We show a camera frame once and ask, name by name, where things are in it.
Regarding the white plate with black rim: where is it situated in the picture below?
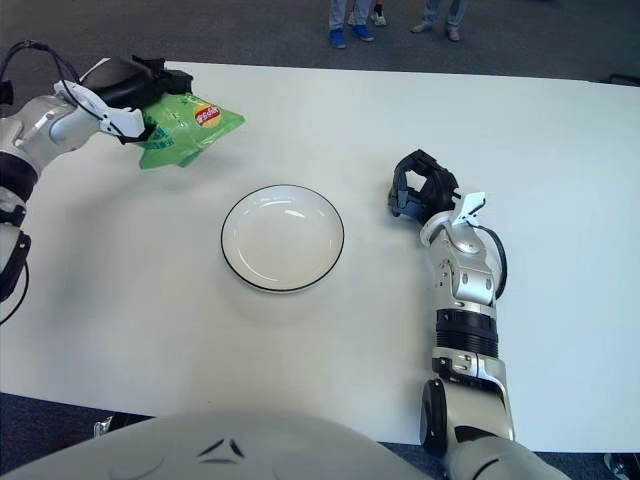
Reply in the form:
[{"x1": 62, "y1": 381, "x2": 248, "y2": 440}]
[{"x1": 220, "y1": 184, "x2": 346, "y2": 295}]

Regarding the person with beige shoes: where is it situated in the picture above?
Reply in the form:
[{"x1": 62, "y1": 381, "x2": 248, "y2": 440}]
[{"x1": 409, "y1": 0, "x2": 471, "y2": 42}]

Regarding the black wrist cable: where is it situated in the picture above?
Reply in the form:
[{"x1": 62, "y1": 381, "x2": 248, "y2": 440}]
[
  {"x1": 474, "y1": 224, "x2": 509, "y2": 301},
  {"x1": 0, "y1": 40, "x2": 84, "y2": 109}
]

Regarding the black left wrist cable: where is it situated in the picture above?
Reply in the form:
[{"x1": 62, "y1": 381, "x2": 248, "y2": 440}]
[{"x1": 0, "y1": 40, "x2": 84, "y2": 109}]

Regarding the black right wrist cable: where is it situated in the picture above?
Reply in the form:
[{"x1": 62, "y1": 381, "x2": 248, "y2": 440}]
[{"x1": 474, "y1": 224, "x2": 509, "y2": 301}]

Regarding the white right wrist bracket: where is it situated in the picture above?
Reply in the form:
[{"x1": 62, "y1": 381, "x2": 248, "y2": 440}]
[{"x1": 419, "y1": 192, "x2": 487, "y2": 246}]

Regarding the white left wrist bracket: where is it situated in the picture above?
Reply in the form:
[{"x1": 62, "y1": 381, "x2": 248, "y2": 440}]
[{"x1": 53, "y1": 79, "x2": 144, "y2": 139}]

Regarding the grey robot torso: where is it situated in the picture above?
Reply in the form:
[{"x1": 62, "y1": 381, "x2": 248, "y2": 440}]
[{"x1": 0, "y1": 407, "x2": 451, "y2": 480}]

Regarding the grey chair caster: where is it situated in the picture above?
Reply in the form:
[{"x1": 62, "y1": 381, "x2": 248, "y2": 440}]
[{"x1": 602, "y1": 452, "x2": 632, "y2": 476}]

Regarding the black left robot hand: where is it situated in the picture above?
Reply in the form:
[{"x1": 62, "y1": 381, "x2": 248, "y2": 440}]
[{"x1": 78, "y1": 54, "x2": 195, "y2": 147}]

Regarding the person with blue shoes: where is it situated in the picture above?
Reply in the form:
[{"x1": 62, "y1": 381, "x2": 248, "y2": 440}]
[{"x1": 327, "y1": 0, "x2": 376, "y2": 50}]

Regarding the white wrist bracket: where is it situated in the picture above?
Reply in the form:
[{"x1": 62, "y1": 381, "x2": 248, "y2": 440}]
[
  {"x1": 419, "y1": 192, "x2": 487, "y2": 246},
  {"x1": 53, "y1": 79, "x2": 144, "y2": 139}
]

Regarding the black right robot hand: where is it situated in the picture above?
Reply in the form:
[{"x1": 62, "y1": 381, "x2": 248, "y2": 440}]
[{"x1": 387, "y1": 148, "x2": 461, "y2": 226}]

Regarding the green snack chip bag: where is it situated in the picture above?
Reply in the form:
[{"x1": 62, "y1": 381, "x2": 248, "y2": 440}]
[{"x1": 137, "y1": 92, "x2": 246, "y2": 171}]

